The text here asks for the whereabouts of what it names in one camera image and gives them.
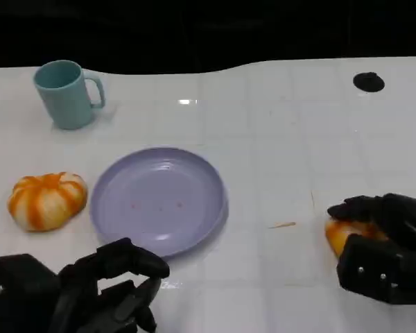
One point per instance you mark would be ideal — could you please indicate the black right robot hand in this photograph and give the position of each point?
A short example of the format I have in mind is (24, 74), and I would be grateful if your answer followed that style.
(405, 243)

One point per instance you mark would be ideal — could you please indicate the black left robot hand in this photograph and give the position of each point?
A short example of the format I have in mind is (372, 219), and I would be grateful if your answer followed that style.
(73, 301)

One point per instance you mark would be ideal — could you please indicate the orange and white bread roll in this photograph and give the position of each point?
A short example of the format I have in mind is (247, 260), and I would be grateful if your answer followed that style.
(336, 236)
(45, 203)

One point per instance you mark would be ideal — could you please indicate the lilac plate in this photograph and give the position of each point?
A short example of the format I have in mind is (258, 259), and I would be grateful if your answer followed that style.
(159, 201)

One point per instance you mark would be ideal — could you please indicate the black round table grommet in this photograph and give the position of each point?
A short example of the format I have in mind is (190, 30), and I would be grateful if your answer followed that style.
(368, 82)

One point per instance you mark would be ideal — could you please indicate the pale green mug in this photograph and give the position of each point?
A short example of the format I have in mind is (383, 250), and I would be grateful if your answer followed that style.
(66, 100)

